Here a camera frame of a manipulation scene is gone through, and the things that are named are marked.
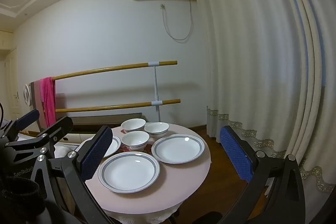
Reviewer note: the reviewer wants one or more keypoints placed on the pink cloth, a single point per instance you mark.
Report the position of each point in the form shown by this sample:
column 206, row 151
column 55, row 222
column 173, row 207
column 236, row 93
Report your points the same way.
column 48, row 100

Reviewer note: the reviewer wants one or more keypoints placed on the white round table with red print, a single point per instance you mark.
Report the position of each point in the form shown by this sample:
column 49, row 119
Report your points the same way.
column 173, row 182

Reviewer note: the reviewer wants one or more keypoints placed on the white bowl with grey band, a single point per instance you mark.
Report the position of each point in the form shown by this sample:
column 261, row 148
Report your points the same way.
column 133, row 124
column 157, row 129
column 135, row 140

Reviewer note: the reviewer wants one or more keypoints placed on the brown and white low cabinet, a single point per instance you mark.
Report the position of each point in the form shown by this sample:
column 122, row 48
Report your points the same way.
column 110, row 120

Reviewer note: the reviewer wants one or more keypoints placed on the white lace undercloth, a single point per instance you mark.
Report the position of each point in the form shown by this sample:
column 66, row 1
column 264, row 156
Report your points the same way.
column 147, row 217

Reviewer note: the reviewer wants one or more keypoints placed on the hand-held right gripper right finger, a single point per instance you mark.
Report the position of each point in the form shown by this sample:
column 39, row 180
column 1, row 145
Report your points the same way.
column 236, row 153

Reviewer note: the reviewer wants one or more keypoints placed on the white curtain with lace trim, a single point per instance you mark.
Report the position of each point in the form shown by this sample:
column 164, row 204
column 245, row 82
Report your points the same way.
column 262, row 56

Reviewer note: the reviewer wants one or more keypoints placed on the white round fan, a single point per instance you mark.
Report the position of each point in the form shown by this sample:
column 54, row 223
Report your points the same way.
column 26, row 94

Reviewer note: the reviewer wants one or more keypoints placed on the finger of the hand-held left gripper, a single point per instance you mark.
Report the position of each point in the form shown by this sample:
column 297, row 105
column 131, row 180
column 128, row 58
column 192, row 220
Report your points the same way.
column 59, row 127
column 26, row 119

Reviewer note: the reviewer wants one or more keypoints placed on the short wooden barre rail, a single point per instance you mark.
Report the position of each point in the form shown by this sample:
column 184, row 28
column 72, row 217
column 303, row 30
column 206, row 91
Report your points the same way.
column 105, row 106

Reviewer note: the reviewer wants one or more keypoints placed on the long wooden barre rail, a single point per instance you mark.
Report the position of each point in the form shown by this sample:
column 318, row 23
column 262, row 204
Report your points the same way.
column 105, row 69

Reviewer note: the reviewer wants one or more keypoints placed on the white plate with grey rim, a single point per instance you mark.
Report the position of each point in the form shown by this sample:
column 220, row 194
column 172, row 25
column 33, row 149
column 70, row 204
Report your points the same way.
column 128, row 174
column 114, row 144
column 178, row 149

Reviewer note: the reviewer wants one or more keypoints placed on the white door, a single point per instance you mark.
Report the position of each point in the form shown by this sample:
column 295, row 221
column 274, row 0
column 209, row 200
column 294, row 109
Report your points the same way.
column 13, row 85

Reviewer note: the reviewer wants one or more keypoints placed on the white barre stand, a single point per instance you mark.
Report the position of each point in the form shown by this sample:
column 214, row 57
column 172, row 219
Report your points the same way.
column 156, row 85

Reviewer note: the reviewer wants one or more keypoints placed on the cream wall cabinet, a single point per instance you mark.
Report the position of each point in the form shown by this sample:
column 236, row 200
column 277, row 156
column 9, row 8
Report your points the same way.
column 5, row 39

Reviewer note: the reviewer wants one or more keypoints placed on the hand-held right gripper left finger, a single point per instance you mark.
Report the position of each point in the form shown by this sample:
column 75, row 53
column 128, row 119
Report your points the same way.
column 95, row 155

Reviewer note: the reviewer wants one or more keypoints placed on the brown striped cloth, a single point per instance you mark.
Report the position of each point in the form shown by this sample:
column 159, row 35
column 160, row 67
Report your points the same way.
column 36, row 95

